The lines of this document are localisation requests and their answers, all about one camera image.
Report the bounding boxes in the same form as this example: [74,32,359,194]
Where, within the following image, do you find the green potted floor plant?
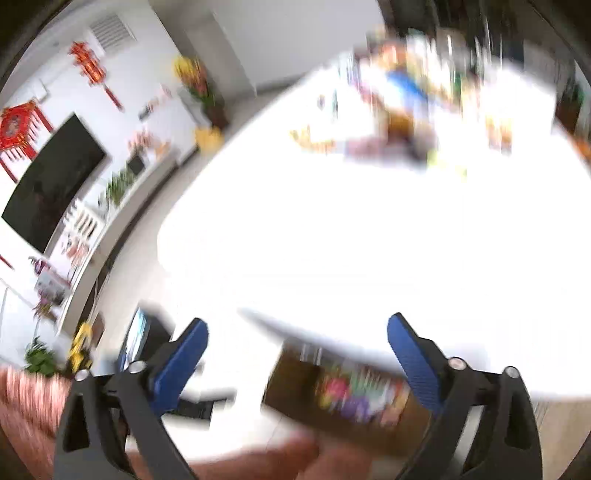
[23,338,59,377]

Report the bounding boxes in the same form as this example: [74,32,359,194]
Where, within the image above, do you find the white wall air vent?
[89,14,138,50]

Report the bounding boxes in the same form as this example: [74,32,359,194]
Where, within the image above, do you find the red knot wall decoration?
[0,102,55,182]

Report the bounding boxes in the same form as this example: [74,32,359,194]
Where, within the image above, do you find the dark stool with blue side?
[117,306,174,372]

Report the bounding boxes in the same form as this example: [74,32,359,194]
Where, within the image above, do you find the yellow toy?
[68,322,96,371]

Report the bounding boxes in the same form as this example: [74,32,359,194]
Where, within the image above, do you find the yellow flowers in vase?
[173,55,230,130]

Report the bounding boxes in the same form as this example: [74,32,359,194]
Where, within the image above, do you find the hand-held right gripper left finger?
[53,318,209,480]

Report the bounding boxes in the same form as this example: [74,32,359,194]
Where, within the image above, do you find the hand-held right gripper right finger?
[387,313,543,480]

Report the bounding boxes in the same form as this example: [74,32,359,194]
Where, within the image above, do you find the red lantern wall decoration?
[68,41,124,110]

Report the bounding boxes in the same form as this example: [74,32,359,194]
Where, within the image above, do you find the white television cabinet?
[28,92,200,333]

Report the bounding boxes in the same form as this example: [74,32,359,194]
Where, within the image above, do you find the brown cardboard box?
[262,342,437,459]

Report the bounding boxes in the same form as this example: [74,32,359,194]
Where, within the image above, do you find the green plant on cabinet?
[98,168,138,209]

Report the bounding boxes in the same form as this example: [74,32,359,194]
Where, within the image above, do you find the black flat television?
[1,112,108,254]

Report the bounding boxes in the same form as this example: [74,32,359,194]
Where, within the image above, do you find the blurred pile of packets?
[290,27,515,168]

